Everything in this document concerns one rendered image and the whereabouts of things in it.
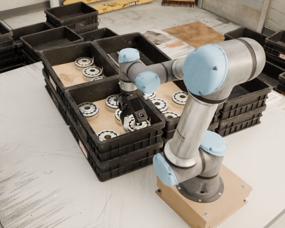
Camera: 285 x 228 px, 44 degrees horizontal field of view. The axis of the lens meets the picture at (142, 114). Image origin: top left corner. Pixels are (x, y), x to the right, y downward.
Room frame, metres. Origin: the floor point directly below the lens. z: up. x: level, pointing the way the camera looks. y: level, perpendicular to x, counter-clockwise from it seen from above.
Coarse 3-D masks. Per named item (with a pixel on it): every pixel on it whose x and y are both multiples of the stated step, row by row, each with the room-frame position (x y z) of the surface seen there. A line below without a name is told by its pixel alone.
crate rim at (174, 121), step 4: (140, 92) 1.30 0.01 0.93; (148, 100) 1.24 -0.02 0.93; (152, 104) 1.21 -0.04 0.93; (220, 104) 1.24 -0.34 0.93; (156, 108) 1.19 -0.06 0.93; (220, 108) 1.24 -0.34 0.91; (160, 112) 1.17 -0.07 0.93; (164, 116) 1.14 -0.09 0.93; (168, 120) 1.11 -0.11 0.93; (172, 120) 1.11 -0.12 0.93; (176, 120) 1.12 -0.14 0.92; (168, 124) 1.11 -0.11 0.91; (172, 124) 1.11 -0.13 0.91
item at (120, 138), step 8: (104, 80) 1.39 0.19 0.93; (112, 80) 1.40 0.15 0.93; (72, 88) 1.30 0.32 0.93; (80, 88) 1.31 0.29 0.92; (72, 104) 1.19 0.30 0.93; (88, 128) 1.03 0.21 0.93; (144, 128) 1.05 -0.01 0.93; (152, 128) 1.06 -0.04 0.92; (160, 128) 1.08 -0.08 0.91; (96, 136) 0.99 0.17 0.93; (120, 136) 1.00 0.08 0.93; (128, 136) 1.01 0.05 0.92; (136, 136) 1.03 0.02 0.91; (96, 144) 0.97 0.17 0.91; (104, 144) 0.96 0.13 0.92; (112, 144) 0.97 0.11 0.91
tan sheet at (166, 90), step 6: (162, 84) 1.53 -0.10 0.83; (168, 84) 1.54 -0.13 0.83; (174, 84) 1.54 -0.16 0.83; (156, 90) 1.47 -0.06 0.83; (162, 90) 1.48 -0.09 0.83; (168, 90) 1.48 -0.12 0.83; (174, 90) 1.48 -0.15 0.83; (180, 90) 1.49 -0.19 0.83; (156, 96) 1.42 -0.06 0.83; (162, 96) 1.42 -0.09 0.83; (168, 96) 1.43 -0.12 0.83; (168, 102) 1.38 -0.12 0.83; (168, 108) 1.33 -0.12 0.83; (174, 108) 1.33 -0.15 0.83
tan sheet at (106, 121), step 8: (96, 104) 1.32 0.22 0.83; (104, 104) 1.33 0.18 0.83; (104, 112) 1.27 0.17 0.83; (112, 112) 1.27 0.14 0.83; (96, 120) 1.21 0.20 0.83; (104, 120) 1.21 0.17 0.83; (112, 120) 1.21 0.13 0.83; (96, 128) 1.15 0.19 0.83; (104, 128) 1.15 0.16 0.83; (112, 128) 1.16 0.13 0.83; (120, 128) 1.16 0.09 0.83
